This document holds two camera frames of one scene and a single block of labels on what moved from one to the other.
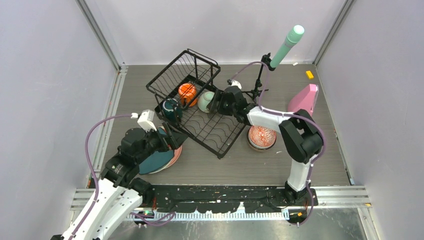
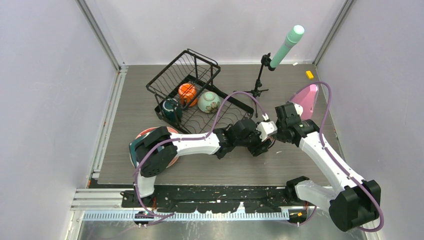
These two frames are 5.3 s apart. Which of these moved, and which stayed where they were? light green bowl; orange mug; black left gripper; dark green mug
Moved: black left gripper
Stayed: light green bowl; orange mug; dark green mug
